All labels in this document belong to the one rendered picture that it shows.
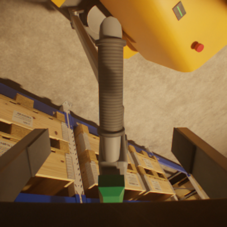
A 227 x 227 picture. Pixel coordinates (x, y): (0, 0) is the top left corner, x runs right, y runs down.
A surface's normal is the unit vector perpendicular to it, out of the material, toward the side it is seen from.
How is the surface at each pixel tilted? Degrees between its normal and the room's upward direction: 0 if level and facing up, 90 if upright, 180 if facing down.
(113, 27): 23
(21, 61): 0
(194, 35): 0
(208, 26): 0
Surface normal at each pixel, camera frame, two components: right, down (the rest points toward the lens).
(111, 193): 0.02, -0.01
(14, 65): 0.29, 0.67
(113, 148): 0.29, 0.27
